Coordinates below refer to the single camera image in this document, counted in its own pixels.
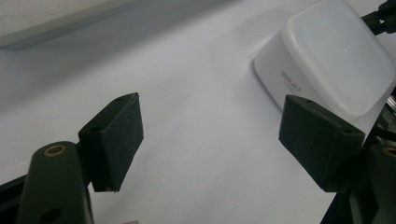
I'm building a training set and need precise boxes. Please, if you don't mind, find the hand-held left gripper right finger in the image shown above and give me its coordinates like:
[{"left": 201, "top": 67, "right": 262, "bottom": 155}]
[{"left": 278, "top": 94, "right": 366, "bottom": 193}]

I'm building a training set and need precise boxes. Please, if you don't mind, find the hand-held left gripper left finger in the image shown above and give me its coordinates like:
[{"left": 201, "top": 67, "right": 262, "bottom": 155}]
[{"left": 78, "top": 91, "right": 145, "bottom": 193}]

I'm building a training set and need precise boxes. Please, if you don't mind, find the black metal stand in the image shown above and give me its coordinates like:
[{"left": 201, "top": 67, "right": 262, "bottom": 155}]
[{"left": 361, "top": 0, "right": 396, "bottom": 35}]

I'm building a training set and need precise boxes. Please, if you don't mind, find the translucent white container lid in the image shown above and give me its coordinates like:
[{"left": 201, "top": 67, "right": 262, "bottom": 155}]
[{"left": 281, "top": 0, "right": 396, "bottom": 118}]

